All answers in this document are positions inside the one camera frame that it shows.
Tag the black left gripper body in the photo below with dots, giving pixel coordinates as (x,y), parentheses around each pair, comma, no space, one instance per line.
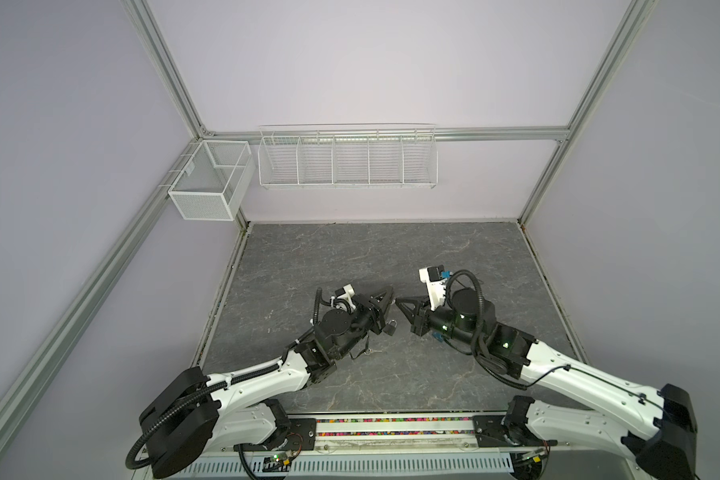
(364,316)

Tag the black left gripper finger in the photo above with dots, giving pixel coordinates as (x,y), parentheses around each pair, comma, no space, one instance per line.
(380,323)
(381,299)

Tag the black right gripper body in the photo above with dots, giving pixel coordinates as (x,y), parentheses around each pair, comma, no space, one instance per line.
(423,326)

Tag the dark grey padlock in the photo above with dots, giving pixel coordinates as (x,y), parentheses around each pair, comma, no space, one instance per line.
(390,328)

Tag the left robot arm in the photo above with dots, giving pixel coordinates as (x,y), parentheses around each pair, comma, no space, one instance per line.
(197,412)

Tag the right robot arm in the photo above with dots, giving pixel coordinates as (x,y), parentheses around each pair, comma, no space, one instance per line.
(561,399)

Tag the white mesh box basket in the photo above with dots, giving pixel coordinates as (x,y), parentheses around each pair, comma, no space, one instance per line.
(213,181)

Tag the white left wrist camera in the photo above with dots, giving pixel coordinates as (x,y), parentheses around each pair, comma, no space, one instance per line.
(345,293)

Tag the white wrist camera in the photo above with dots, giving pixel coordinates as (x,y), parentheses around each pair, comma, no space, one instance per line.
(435,279)
(345,293)

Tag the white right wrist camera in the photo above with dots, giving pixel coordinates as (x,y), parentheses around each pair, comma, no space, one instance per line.
(435,279)

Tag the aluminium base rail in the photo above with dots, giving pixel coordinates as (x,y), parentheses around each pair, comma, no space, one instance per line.
(402,446)

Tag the white wire shelf basket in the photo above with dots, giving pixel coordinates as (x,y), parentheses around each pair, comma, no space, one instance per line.
(348,156)

